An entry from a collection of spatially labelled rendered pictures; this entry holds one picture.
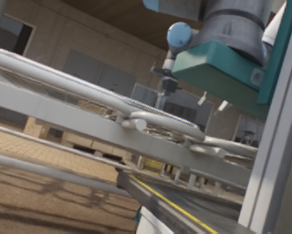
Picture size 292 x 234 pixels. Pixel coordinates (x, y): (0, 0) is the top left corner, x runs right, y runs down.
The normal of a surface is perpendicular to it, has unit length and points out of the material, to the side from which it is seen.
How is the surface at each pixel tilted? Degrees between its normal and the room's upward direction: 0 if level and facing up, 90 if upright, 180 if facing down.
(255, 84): 90
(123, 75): 90
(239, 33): 70
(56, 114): 90
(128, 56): 90
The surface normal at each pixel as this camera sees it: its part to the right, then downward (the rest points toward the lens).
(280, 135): -0.86, -0.33
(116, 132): 0.32, 0.00
